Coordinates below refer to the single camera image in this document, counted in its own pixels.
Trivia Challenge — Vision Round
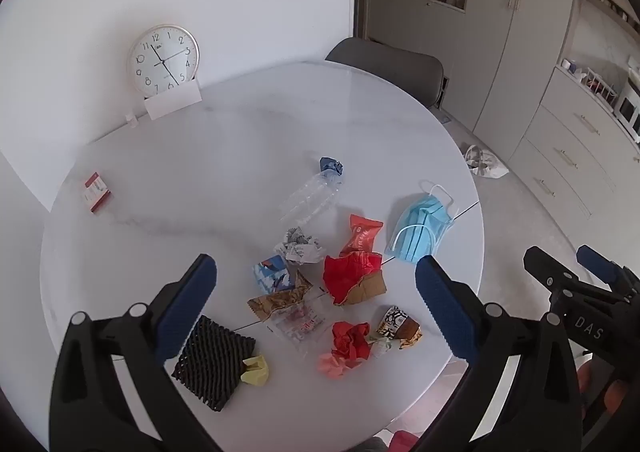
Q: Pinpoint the round white wall clock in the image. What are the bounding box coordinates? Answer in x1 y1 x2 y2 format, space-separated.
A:
127 23 200 99

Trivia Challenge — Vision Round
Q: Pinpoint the white card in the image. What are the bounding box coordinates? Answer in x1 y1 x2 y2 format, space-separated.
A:
144 78 203 121

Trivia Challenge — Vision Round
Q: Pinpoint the yellow crumpled paper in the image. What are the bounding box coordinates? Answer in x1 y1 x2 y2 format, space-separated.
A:
241 354 271 387

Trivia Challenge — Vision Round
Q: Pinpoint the brown patterned snack wrapper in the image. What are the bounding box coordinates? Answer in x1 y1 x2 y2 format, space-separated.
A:
375 305 423 349

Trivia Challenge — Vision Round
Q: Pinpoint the grey chair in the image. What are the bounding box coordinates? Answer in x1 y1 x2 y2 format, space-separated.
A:
325 37 446 109

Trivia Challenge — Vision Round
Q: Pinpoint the red and white small box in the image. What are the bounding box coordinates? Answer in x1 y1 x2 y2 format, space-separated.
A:
82 172 114 216

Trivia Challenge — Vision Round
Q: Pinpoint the blue bird print box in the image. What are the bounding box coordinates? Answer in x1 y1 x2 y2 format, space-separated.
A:
252 255 297 294

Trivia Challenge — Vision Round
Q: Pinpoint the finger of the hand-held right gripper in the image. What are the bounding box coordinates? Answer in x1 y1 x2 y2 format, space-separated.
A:
523 246 582 304
576 244 640 294

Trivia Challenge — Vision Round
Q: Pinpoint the tall beige cabinet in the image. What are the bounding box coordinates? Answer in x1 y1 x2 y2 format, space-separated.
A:
362 0 583 160

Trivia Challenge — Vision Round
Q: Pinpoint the white dish rack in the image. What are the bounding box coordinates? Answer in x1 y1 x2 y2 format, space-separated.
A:
582 68 623 104

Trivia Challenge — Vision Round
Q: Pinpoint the person's right hand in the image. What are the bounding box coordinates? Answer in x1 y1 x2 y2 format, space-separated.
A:
601 378 630 410

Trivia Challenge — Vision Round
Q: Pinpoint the brown gold foil wrapper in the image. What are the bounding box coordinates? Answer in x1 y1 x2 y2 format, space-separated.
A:
246 272 313 322

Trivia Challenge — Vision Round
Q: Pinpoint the beige drawer unit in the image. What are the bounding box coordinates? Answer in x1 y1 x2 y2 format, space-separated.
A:
510 67 640 233

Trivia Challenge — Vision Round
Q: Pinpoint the white green crumpled wrapper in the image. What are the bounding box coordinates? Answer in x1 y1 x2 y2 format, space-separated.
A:
367 337 401 359

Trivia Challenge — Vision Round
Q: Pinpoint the clear plastic bottle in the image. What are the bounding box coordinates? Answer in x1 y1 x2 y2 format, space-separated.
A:
280 171 346 225

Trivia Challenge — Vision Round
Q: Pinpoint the clear plastic packet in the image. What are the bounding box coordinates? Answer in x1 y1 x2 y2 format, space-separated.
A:
267 296 331 358

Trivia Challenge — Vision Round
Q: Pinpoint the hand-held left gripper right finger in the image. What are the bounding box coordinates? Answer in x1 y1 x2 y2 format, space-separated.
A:
415 254 586 452

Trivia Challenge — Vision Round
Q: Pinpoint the red crumpled paper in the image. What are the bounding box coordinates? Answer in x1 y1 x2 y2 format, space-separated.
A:
331 321 373 360

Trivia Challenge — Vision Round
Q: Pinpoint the crumpled printed white paper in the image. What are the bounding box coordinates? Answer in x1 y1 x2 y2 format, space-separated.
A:
273 227 326 265

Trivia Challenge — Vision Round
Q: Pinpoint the orange snack packet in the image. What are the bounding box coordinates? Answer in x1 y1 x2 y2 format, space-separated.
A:
340 214 385 255

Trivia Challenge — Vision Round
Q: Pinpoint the black foam net sleeve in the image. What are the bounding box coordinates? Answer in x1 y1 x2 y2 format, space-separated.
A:
171 314 257 413

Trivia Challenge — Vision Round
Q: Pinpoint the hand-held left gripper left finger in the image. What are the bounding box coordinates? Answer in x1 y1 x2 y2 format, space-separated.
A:
49 253 221 452

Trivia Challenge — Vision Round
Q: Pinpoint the white bag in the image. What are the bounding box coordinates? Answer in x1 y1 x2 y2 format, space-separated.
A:
464 144 510 179

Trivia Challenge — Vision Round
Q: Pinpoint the blue face mask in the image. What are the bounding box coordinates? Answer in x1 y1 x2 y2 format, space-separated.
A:
384 180 458 264

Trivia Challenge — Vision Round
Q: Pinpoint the red paper cardboard packet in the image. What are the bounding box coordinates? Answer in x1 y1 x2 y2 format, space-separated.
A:
322 252 388 307

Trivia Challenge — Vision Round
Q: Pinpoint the white countertop appliance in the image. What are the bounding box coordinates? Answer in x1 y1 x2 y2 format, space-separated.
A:
617 69 640 135

